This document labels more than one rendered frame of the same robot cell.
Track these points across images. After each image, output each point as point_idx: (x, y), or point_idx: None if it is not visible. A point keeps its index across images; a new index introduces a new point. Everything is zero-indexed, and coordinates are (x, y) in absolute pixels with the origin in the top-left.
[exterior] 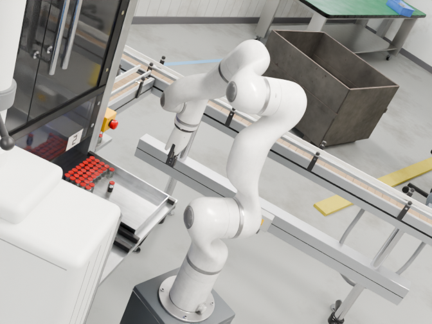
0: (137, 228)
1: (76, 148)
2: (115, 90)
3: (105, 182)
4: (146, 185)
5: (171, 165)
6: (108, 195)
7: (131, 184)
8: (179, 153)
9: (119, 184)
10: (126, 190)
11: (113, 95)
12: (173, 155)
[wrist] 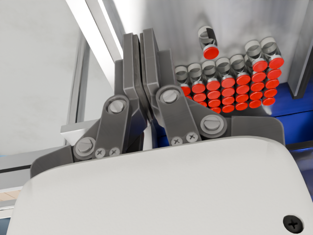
0: None
1: (155, 133)
2: (4, 209)
3: (184, 58)
4: (105, 3)
5: (156, 44)
6: (218, 24)
7: (126, 27)
8: (118, 116)
9: (160, 38)
10: (159, 15)
11: (12, 200)
12: (216, 127)
